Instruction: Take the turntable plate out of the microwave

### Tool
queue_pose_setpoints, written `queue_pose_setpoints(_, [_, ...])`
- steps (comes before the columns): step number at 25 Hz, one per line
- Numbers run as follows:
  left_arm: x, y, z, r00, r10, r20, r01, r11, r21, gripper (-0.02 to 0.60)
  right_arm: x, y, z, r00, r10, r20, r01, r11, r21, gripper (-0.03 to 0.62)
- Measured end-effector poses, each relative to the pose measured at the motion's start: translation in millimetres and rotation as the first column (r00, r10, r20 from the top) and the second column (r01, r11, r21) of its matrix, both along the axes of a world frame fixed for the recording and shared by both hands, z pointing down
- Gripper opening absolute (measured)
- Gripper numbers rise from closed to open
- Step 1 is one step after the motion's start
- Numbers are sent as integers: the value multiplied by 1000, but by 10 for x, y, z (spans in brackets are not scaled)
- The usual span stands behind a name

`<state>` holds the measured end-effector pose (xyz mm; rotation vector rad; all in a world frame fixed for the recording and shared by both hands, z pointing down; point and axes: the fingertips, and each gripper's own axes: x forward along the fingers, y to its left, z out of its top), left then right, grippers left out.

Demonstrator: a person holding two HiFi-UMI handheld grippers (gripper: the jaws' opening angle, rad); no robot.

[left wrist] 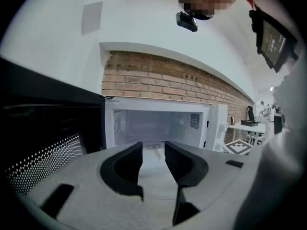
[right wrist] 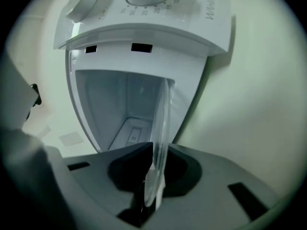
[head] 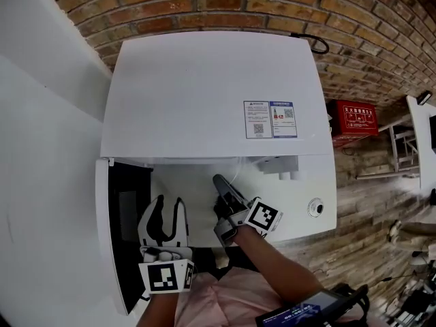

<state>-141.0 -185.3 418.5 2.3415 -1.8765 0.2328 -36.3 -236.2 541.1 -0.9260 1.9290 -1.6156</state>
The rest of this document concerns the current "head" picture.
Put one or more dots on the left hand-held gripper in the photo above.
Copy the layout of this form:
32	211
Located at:
163	278

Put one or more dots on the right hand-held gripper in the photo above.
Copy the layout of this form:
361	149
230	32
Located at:
264	216

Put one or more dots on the person's right forearm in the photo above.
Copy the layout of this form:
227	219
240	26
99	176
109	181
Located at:
272	267

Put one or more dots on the person's left forearm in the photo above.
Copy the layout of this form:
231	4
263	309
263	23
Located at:
156	312

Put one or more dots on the person's pink clothing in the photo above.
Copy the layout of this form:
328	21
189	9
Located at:
231	301

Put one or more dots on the white microwave oven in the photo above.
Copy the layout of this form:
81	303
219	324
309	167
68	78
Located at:
211	94

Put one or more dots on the red fire extinguisher box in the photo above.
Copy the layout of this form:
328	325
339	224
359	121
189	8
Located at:
354	121

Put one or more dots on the white folding table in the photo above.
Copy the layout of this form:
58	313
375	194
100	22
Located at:
422	148

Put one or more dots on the black box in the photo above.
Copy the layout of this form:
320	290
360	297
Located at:
433	131

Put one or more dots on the small black picture frame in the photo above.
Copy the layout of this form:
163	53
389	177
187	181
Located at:
424	98

